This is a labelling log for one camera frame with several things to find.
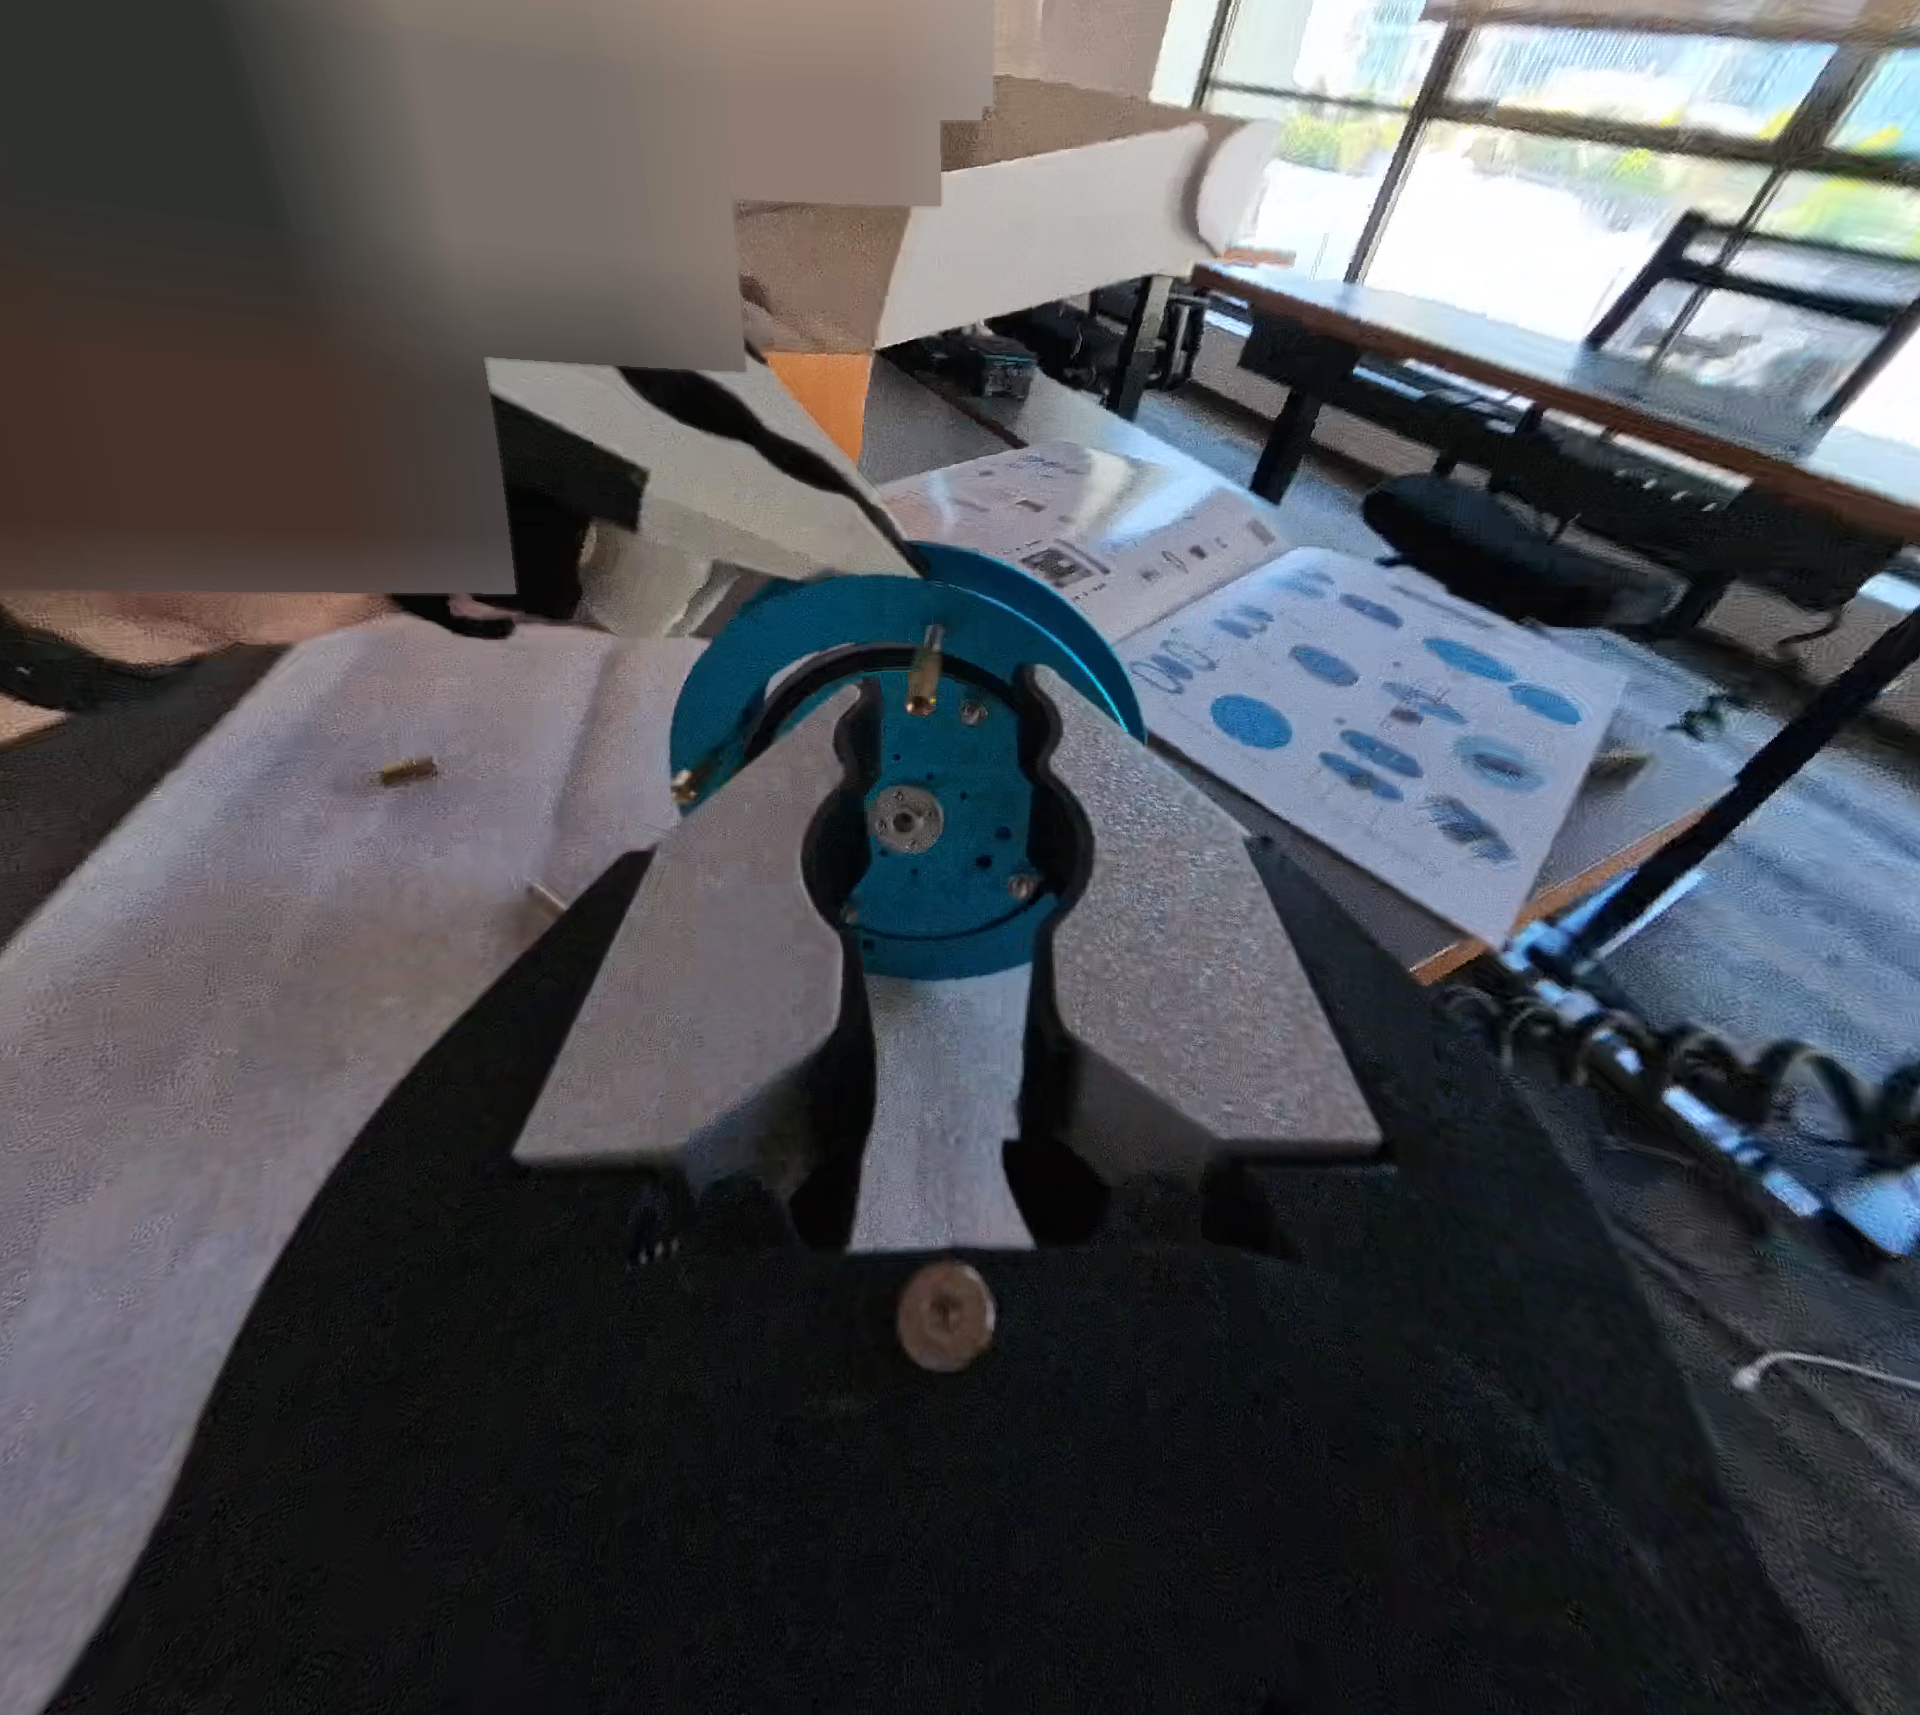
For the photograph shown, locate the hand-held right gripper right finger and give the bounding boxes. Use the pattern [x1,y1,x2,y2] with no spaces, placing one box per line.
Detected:
[1014,683,1385,1213]

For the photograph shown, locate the dark grey desk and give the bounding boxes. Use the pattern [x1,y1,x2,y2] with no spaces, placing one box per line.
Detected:
[0,351,1742,997]

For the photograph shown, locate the orange cardboard box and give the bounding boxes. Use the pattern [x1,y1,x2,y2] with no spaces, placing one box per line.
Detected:
[736,76,1291,465]

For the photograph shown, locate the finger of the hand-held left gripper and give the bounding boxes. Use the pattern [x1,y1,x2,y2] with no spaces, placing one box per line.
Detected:
[575,515,751,643]
[490,357,937,591]

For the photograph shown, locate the large window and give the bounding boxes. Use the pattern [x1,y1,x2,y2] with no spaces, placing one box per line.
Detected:
[1193,0,1920,441]

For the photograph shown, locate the blue disc with bearing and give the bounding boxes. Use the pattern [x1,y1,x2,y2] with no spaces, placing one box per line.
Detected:
[821,659,1082,985]

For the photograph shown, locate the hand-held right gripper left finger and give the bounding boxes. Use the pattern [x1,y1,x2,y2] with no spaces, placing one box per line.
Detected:
[514,689,890,1213]

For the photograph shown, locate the long beige table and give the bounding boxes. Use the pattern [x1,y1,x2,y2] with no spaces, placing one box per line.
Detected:
[1187,255,1920,553]

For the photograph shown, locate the printed instruction booklet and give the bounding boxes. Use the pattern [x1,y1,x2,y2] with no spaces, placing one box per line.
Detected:
[869,437,1639,955]

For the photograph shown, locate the white foam sheet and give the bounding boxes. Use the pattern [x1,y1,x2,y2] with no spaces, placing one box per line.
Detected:
[0,611,1037,1715]

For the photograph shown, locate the thin white cable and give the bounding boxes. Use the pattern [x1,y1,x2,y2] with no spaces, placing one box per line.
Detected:
[1728,1343,1920,1399]

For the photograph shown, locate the black chair frame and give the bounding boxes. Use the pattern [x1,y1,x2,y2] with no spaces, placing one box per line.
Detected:
[1584,209,1920,451]

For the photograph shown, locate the black coiled cable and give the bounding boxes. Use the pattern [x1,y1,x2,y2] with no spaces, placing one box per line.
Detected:
[1463,681,1920,1273]

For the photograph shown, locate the black office chair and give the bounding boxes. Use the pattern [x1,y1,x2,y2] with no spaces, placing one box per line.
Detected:
[1359,461,1687,643]

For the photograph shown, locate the blue round metal base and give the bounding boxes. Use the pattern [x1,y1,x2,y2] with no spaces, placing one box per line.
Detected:
[663,543,1152,823]

